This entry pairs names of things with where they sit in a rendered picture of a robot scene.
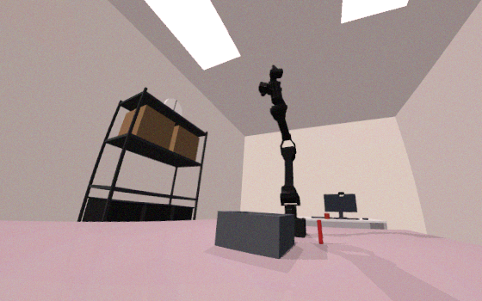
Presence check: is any red peg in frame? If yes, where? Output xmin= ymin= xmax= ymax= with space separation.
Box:
xmin=317 ymin=219 xmax=323 ymax=244

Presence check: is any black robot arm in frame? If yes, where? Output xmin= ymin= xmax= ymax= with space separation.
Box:
xmin=259 ymin=81 xmax=301 ymax=219

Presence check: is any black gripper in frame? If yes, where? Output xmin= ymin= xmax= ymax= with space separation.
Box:
xmin=267 ymin=65 xmax=283 ymax=95

